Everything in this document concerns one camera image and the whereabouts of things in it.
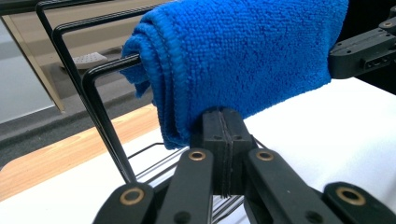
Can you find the blue towel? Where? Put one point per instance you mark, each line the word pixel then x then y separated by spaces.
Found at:
pixel 233 56

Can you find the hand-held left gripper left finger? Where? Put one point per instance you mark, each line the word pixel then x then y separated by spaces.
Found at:
pixel 218 130

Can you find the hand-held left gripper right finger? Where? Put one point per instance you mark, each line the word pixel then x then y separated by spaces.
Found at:
pixel 236 133

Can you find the white cabinet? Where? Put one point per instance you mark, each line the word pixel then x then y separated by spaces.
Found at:
pixel 18 81

